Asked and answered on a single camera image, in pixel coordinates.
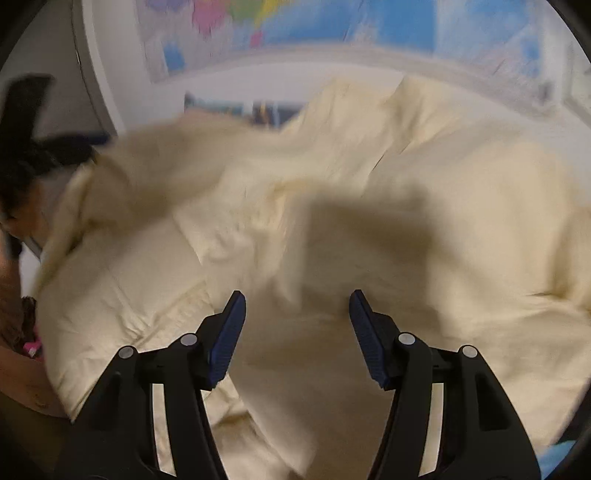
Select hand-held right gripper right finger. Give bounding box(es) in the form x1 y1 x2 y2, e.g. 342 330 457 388
348 290 541 480

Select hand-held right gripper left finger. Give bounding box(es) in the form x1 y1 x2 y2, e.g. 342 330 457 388
55 291 247 480

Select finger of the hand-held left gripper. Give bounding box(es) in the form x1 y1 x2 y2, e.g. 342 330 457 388
2 75 55 144
32 133 109 167

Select cream jacket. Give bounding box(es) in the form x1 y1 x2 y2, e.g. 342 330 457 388
32 76 591 480

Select person's left forearm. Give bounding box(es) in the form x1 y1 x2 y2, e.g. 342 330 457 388
0 256 72 421

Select row of colourful books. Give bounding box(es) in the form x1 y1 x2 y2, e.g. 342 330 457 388
184 91 306 129

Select blue bed sheet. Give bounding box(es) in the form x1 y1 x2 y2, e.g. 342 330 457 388
539 440 579 470

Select white door frame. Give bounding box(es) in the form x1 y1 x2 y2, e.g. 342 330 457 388
69 0 127 139

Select colourful wall map poster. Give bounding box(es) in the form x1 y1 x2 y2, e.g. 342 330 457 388
136 0 568 107

